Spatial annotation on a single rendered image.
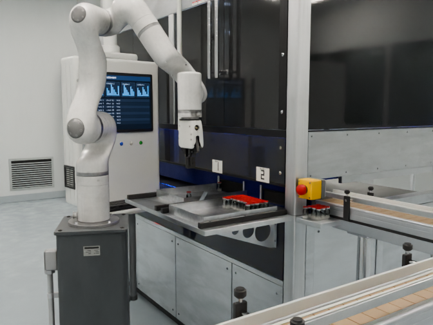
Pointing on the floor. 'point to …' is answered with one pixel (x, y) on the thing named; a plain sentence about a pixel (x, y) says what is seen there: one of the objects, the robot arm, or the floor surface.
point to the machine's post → (296, 145)
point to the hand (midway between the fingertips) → (190, 162)
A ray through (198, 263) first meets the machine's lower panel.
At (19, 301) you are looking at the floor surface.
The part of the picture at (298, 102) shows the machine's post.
